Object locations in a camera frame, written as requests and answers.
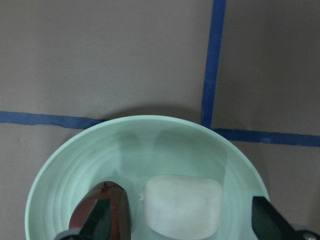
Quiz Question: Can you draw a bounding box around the brown bun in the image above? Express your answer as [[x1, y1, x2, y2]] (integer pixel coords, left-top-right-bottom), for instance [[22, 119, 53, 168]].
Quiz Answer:
[[68, 181, 131, 240]]

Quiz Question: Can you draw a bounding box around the mint green plate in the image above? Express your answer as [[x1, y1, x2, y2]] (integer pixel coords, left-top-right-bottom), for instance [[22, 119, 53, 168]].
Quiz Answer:
[[25, 115, 268, 240]]

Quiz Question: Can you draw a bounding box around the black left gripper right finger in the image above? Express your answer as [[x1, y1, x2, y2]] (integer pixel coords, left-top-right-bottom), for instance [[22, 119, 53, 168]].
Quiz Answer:
[[251, 196, 299, 240]]

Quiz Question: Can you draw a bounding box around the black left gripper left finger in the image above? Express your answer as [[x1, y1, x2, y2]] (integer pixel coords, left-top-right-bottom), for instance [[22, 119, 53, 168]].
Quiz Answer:
[[79, 199, 110, 240]]

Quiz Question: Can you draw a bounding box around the white steamed bun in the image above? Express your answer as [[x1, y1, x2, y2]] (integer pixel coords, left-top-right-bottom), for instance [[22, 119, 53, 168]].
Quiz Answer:
[[143, 175, 223, 240]]

